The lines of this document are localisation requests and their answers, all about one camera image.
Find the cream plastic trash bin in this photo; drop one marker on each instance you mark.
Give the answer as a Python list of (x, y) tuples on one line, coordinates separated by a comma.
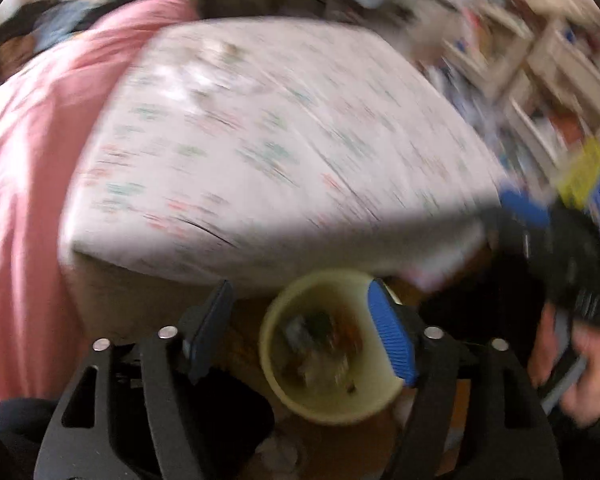
[(290, 390)]

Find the person's right hand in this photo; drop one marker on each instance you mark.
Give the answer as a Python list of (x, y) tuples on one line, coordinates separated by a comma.
[(595, 385)]

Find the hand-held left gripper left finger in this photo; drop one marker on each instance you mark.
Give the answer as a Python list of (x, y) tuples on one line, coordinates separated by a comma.
[(205, 340)]

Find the pink blanket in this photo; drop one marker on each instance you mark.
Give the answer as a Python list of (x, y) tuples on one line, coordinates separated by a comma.
[(30, 185)]

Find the yellow book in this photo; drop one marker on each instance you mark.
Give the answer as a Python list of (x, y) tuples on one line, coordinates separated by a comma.
[(580, 180)]

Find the floral tablecloth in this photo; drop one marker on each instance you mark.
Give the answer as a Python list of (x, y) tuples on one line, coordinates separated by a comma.
[(280, 150)]

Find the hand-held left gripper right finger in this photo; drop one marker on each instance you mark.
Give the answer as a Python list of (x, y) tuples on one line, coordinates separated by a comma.
[(392, 340)]

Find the white book rack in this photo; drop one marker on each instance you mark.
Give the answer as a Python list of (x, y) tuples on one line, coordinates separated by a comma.
[(545, 70)]

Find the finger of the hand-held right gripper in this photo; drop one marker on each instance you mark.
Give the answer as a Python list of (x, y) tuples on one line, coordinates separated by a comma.
[(525, 206)]

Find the white slipper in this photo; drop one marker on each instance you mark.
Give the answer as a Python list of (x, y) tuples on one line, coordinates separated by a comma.
[(280, 457)]

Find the pile of clothes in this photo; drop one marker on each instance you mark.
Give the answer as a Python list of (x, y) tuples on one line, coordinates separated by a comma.
[(55, 25)]

